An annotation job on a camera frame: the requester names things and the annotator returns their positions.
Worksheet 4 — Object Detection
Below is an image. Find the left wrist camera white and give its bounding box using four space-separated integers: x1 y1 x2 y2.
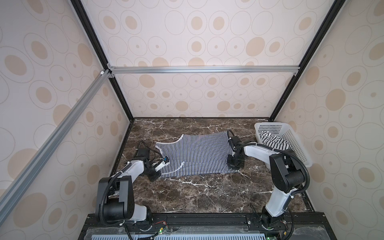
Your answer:
155 158 170 172

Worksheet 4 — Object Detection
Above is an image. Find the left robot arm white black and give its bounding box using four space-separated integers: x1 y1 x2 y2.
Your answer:
95 148 169 226

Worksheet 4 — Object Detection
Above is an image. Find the horizontal aluminium back rail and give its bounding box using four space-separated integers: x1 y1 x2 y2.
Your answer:
111 65 300 74

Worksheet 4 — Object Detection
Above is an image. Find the black white striped tank top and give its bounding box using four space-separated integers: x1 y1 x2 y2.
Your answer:
260 131 292 151

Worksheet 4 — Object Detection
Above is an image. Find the diagonal aluminium left rail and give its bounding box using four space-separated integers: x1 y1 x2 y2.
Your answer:
1 69 112 224

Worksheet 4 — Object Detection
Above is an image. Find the left black corner post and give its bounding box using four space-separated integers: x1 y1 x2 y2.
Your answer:
69 0 135 122

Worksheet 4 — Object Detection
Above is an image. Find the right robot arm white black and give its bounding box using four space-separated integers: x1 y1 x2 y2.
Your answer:
227 131 310 230

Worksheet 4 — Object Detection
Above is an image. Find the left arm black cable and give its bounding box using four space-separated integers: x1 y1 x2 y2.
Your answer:
98 140 164 227

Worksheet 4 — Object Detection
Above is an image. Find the blue white striped tank top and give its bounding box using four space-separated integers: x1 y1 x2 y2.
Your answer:
156 132 237 178

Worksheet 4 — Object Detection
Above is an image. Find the black corner post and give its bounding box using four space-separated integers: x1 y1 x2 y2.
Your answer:
69 0 135 122
269 0 347 122

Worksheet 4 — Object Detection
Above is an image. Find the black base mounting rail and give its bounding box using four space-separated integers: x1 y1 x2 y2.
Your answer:
79 212 336 240

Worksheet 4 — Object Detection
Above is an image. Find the white plastic laundry basket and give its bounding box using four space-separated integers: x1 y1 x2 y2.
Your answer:
255 122 313 168

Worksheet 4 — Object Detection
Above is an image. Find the right black corner post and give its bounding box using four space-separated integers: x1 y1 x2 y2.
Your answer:
269 0 347 122

